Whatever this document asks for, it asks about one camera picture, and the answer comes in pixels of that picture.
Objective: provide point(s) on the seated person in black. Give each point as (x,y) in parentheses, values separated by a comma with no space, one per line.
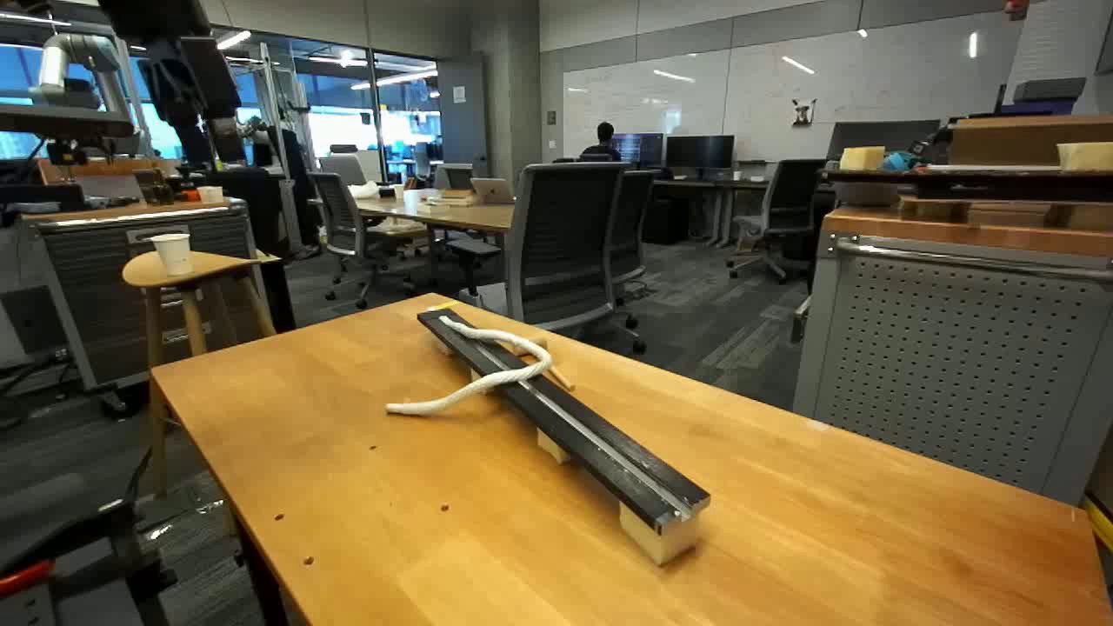
(601,143)

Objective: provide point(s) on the wooden dowel stick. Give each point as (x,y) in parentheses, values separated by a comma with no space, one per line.
(565,377)

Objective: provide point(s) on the grey mesh office chair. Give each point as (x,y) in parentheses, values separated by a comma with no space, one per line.
(342,220)
(636,220)
(560,246)

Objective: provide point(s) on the pale wooden support block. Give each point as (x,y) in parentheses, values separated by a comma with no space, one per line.
(657,537)
(552,447)

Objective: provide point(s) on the wooden meeting table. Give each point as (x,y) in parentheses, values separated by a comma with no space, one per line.
(447,212)

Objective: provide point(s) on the dark computer monitor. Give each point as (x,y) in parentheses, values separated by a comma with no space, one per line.
(640,148)
(701,155)

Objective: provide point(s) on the dark office desk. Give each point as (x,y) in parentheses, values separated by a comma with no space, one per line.
(707,183)

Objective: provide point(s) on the dark office chair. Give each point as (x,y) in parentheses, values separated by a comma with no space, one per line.
(786,203)

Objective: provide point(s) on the pale wood block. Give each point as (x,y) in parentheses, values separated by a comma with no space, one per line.
(1085,155)
(860,158)

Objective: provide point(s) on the round wooden stool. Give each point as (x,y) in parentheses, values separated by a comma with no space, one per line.
(191,274)

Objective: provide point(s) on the white paper cup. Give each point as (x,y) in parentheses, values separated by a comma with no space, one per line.
(172,252)

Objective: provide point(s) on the grey perforated tool cabinet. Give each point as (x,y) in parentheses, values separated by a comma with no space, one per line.
(950,350)

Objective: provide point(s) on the grey drawer cabinet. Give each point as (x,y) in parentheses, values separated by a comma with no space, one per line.
(125,290)

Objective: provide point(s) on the black covered machine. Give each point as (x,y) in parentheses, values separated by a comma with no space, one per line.
(191,81)

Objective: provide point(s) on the brown wooden box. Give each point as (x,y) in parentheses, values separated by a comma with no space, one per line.
(1020,137)

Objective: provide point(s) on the black tripod stand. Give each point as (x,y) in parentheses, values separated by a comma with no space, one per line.
(116,556)

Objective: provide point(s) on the dark blue machine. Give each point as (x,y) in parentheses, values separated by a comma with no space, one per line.
(1049,94)

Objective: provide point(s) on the yellow safety bar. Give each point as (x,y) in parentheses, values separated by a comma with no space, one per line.
(1101,522)

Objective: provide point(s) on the long black rail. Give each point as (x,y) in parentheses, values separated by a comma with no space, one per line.
(601,447)

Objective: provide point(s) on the small wall poster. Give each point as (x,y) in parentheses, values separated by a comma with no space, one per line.
(804,114)

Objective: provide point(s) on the wooden pallet frame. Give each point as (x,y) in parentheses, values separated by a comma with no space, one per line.
(984,212)

